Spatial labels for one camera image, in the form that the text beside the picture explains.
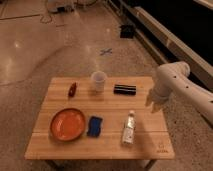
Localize white device on floor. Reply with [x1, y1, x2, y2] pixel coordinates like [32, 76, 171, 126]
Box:
[46, 0, 74, 13]

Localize orange ceramic bowl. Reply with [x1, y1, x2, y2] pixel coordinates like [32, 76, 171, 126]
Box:
[50, 108, 86, 142]

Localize translucent plastic cup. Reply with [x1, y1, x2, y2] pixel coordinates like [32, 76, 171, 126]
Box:
[91, 71, 107, 92]

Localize clear plastic bottle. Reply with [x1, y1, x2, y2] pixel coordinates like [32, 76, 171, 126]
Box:
[122, 110, 136, 144]

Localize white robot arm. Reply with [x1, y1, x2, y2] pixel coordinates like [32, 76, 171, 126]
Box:
[148, 61, 213, 126]

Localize blue sponge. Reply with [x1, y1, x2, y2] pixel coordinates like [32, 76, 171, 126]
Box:
[87, 116, 103, 137]

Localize black box on floor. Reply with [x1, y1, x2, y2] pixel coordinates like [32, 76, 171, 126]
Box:
[120, 25, 135, 38]

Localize wooden folding table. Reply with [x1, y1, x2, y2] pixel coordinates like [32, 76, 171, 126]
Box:
[25, 77, 175, 160]

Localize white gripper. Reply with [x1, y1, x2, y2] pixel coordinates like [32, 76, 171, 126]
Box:
[145, 94, 164, 113]

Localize small red-brown object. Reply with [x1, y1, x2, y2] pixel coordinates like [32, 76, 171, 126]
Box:
[68, 82, 77, 97]

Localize black rectangular case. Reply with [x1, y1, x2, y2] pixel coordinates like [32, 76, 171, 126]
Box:
[114, 84, 136, 95]

